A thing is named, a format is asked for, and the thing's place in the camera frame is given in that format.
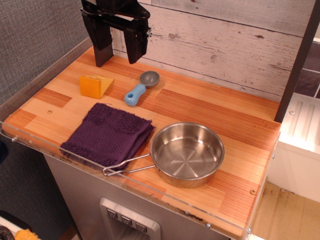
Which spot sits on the white toy sink unit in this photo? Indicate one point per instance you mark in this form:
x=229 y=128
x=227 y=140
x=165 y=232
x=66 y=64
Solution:
x=295 y=163

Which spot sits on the purple folded towel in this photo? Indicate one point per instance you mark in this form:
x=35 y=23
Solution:
x=108 y=136

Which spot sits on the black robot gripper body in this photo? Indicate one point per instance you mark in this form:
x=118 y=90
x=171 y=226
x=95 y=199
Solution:
x=119 y=14

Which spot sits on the silver dispenser button panel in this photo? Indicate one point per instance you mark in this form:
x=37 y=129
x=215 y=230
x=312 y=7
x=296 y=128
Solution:
x=126 y=224

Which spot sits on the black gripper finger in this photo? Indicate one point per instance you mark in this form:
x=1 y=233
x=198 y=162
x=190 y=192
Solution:
x=136 y=43
x=98 y=31

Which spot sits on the dark right shelf post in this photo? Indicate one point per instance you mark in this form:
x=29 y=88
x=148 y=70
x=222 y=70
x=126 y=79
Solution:
x=299 y=62

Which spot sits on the orange object bottom left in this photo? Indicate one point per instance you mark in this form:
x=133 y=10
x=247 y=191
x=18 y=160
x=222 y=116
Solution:
x=25 y=234

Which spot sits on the orange cheese wedge toy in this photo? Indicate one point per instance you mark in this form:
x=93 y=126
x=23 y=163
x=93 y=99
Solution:
x=94 y=86

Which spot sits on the stainless steel pan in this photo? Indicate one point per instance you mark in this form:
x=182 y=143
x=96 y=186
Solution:
x=186 y=154

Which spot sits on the blue grey toy scoop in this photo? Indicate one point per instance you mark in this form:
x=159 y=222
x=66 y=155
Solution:
x=147 y=80

